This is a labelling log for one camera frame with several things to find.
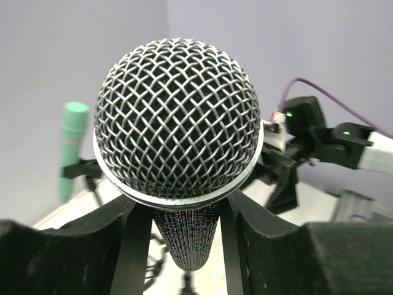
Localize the aluminium frame rail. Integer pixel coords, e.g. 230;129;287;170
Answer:
330;190;392;223

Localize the short black round-base mic stand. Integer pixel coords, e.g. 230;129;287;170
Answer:
58;159;103;207

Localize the mint green microphone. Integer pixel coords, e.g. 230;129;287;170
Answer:
58;101;89;203

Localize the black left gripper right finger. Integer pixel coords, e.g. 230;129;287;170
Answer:
222;191;392;294

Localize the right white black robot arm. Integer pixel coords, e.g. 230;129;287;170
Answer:
252;96;392;214

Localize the black microphone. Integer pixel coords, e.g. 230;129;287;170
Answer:
93;38;263;272

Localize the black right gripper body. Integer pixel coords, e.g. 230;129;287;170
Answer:
252;145;300;184

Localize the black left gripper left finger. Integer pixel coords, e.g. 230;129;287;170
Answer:
1;197;135;294

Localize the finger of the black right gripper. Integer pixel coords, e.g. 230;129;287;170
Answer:
265;163;298;214

